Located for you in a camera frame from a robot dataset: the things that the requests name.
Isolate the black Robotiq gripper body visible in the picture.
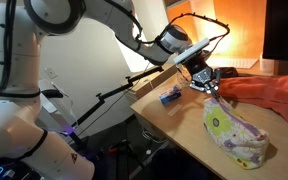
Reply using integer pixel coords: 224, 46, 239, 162
185, 53, 218, 86

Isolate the dark purple pouch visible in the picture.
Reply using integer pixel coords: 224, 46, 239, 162
217, 66, 239, 80

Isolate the clear plastic cup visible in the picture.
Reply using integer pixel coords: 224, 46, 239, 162
176, 64, 192, 88

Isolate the white keyboard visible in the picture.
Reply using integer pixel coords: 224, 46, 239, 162
207, 57, 259, 70

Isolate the blue tissue pack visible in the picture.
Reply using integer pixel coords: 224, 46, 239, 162
158, 84, 183, 105

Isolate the small white paper strip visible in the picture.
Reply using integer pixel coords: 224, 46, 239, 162
167, 103, 184, 117

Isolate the light wooden box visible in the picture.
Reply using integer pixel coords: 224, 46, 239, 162
121, 63, 178, 100

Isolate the orange towel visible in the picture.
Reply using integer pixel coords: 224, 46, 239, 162
213, 72, 288, 126

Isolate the wooden desk shelf unit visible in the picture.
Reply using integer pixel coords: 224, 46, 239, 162
163, 0, 288, 77

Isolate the black computer monitor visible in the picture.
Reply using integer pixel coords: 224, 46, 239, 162
262, 0, 288, 63

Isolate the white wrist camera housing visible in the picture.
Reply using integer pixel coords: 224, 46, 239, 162
172, 37, 211, 65

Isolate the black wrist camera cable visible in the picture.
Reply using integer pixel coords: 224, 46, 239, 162
165, 12, 232, 46

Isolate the white cable bundle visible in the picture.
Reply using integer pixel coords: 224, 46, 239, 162
141, 128, 168, 145

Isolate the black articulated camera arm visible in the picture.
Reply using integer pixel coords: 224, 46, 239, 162
71, 64, 165, 146

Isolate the white wall outlet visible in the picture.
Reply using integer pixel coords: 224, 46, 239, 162
44, 67, 59, 80

